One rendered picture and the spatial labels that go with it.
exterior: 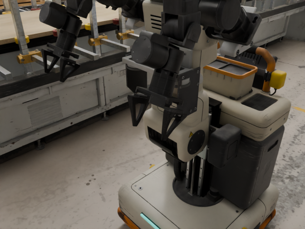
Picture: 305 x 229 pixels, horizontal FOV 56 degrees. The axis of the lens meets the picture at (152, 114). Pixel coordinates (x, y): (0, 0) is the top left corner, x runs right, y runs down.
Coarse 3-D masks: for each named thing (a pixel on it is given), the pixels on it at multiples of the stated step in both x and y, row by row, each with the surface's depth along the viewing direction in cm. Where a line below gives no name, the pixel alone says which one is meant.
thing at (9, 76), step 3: (0, 66) 145; (0, 69) 141; (3, 69) 141; (0, 72) 139; (3, 72) 138; (6, 72) 138; (9, 72) 138; (0, 75) 141; (3, 75) 138; (6, 75) 136; (9, 75) 137; (6, 78) 136; (9, 78) 137; (12, 78) 138
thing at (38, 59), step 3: (33, 57) 168; (36, 57) 167; (39, 57) 167; (33, 60) 170; (36, 60) 167; (39, 60) 163; (42, 60) 162; (39, 63) 165; (42, 63) 162; (48, 63) 158; (48, 66) 158; (54, 66) 154; (57, 66) 154; (54, 69) 153; (57, 69) 154; (54, 72) 154; (57, 72) 154
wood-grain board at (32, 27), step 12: (24, 12) 246; (36, 12) 246; (96, 12) 246; (108, 12) 246; (0, 24) 207; (12, 24) 207; (24, 24) 207; (36, 24) 207; (84, 24) 207; (0, 36) 177; (12, 36) 177; (36, 36) 185
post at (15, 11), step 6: (12, 0) 153; (12, 6) 154; (18, 6) 156; (12, 12) 156; (18, 12) 157; (12, 18) 159; (18, 18) 158; (18, 24) 159; (18, 30) 160; (18, 36) 162; (24, 36) 164; (18, 42) 166; (24, 42) 165; (24, 48) 166; (24, 54) 167; (24, 66) 173; (30, 66) 173
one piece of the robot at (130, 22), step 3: (129, 18) 109; (126, 21) 110; (129, 21) 109; (132, 21) 108; (126, 24) 109; (129, 24) 108; (132, 24) 107; (126, 27) 110; (129, 27) 109; (132, 27) 107; (135, 27) 108; (138, 27) 109
